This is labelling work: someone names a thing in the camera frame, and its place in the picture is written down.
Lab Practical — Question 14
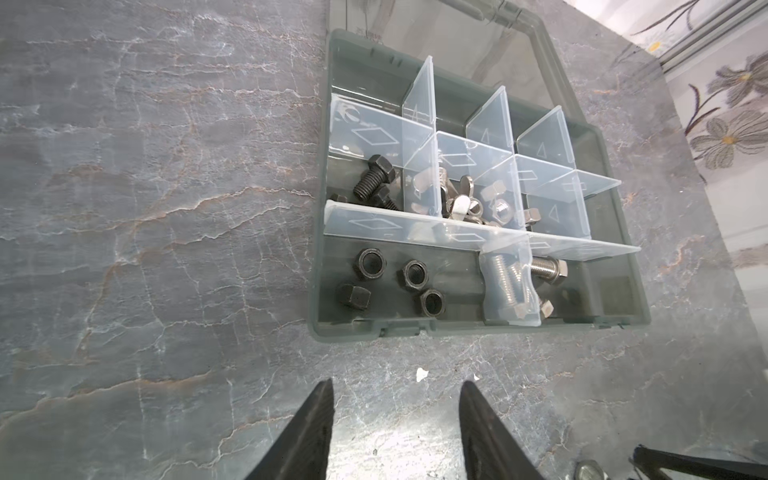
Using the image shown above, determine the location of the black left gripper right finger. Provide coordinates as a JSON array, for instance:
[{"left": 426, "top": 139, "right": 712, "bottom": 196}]
[{"left": 459, "top": 381, "right": 543, "bottom": 480}]

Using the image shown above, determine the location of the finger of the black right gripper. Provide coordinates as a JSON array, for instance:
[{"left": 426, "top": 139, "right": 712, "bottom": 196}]
[{"left": 632, "top": 445, "right": 767, "bottom": 479}]

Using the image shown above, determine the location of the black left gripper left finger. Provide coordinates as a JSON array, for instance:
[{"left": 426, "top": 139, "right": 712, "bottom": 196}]
[{"left": 246, "top": 379, "right": 335, "bottom": 480}]

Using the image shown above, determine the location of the black hex nut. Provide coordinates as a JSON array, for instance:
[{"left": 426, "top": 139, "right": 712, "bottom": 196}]
[
  {"left": 336, "top": 283, "right": 372, "bottom": 311},
  {"left": 399, "top": 259, "right": 429, "bottom": 292},
  {"left": 353, "top": 248, "right": 387, "bottom": 281},
  {"left": 418, "top": 288, "right": 446, "bottom": 318}
]

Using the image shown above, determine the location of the silver wing nut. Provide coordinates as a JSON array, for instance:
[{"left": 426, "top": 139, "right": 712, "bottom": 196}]
[
  {"left": 440, "top": 175, "right": 475, "bottom": 216},
  {"left": 447, "top": 195, "right": 484, "bottom": 224}
]

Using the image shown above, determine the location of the black hex bolt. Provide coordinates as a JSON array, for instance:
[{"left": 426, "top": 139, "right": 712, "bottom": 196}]
[
  {"left": 353, "top": 154, "right": 397, "bottom": 201},
  {"left": 369, "top": 184, "right": 399, "bottom": 211}
]

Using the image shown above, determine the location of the silver hex bolt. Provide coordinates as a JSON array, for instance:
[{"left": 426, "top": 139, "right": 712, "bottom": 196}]
[
  {"left": 490, "top": 255, "right": 517, "bottom": 306},
  {"left": 509, "top": 262, "right": 530, "bottom": 319},
  {"left": 531, "top": 256, "right": 568, "bottom": 285}
]

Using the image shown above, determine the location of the green transparent compartment box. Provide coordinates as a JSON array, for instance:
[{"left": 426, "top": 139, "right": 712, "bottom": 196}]
[{"left": 308, "top": 1, "right": 651, "bottom": 342}]

